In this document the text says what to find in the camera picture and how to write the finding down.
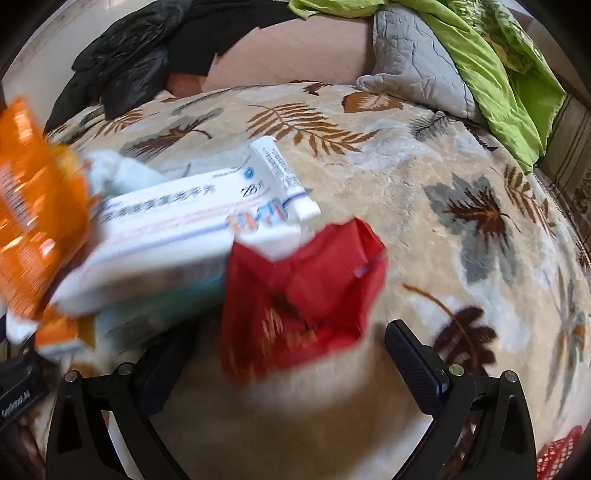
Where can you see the orange snack packet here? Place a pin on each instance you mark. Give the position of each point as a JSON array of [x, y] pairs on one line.
[[32, 198]]

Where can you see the green quilt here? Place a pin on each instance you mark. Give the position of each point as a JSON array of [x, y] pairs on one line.
[[485, 69]]

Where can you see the red soft cigarette pack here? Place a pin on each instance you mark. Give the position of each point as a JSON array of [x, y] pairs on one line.
[[300, 300]]

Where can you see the large white medicine box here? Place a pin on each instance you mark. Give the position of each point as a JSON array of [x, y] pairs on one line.
[[152, 240]]

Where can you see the grey quilted pillow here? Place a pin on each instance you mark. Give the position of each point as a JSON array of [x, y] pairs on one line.
[[411, 60]]

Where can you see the black puffer jacket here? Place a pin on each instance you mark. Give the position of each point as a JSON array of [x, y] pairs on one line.
[[124, 69]]

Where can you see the small white tube box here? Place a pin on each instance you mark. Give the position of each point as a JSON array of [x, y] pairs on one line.
[[281, 175]]

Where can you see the red plastic basket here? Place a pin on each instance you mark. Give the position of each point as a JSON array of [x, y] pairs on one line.
[[561, 454]]

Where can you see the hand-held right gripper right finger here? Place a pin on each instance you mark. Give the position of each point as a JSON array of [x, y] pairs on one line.
[[415, 364]]

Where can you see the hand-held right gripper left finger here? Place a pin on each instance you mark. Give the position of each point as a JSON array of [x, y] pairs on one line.
[[159, 369]]

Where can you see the pink sofa back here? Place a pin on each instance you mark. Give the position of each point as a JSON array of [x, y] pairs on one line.
[[300, 50]]

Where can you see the leaf-print beige blanket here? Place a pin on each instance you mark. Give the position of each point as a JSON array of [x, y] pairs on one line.
[[415, 184]]

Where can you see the black cloth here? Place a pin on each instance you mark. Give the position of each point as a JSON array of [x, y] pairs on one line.
[[207, 37]]

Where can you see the teal tissue pack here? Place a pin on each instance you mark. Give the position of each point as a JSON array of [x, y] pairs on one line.
[[152, 314]]

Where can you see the white sock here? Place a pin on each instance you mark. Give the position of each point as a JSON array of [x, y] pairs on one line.
[[124, 173]]

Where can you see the small orange box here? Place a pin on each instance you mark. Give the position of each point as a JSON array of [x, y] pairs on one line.
[[60, 334]]

